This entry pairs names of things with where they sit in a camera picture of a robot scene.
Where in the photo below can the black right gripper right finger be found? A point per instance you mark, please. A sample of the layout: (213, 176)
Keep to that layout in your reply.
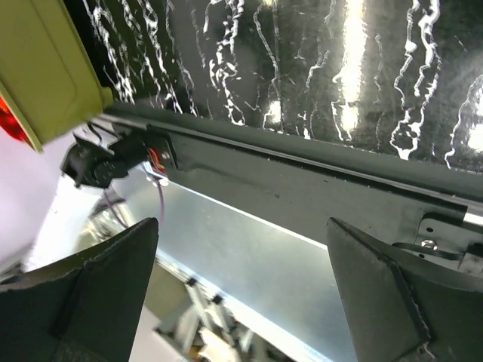
(400, 307)

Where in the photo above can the olive green plastic bin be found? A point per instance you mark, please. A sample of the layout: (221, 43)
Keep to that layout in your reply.
(50, 71)

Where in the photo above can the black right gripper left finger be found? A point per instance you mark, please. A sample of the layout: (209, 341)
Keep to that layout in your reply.
(85, 307)

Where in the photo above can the orange t shirt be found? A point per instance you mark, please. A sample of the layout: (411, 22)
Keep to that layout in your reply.
(10, 124)

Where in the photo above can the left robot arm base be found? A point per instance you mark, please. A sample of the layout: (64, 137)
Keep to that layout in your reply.
(114, 153)

